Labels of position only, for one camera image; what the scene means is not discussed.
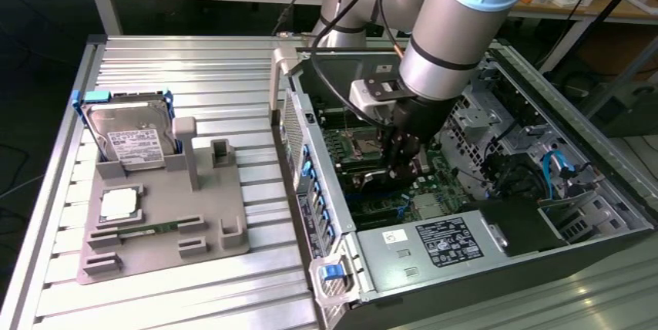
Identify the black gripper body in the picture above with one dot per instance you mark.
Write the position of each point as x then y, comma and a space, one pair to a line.
420, 118

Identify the black graphics card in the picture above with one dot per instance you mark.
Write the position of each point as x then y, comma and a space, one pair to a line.
370, 183

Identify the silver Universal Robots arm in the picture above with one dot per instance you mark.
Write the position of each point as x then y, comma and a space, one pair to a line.
453, 29

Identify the green motherboard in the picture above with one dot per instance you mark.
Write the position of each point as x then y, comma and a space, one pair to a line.
442, 176

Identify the metal drive cage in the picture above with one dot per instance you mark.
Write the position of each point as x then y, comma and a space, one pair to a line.
462, 114

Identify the CPU socket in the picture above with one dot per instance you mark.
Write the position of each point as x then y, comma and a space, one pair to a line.
362, 145

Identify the silver chipset heatsink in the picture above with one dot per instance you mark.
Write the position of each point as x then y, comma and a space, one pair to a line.
429, 206

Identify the blue card retainer clips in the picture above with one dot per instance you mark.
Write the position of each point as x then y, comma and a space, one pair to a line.
309, 170

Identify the grey power supply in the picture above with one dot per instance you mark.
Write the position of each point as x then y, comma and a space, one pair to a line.
390, 264

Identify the black plastic shroud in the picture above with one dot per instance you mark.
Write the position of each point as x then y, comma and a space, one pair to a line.
520, 226

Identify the blue case latch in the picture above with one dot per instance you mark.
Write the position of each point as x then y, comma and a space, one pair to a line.
332, 271

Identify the black open PC case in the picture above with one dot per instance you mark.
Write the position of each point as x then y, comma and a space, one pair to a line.
514, 287

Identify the disk bay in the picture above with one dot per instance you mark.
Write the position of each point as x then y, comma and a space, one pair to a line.
592, 218

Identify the dark cabinet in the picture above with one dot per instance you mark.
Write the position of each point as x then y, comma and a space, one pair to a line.
632, 114

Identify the black slanted pole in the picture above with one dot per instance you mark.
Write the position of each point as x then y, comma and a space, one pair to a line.
612, 2

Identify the grey parts rack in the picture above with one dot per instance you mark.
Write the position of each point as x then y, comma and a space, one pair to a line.
165, 253

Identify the green RAM stick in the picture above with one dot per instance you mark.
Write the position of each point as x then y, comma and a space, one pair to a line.
149, 228

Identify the hard disk in blue carrier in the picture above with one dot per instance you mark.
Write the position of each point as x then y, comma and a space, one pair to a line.
129, 141

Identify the silver CPU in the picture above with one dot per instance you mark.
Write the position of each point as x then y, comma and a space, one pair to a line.
119, 204

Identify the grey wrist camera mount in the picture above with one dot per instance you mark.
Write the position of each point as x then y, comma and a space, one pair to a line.
362, 98

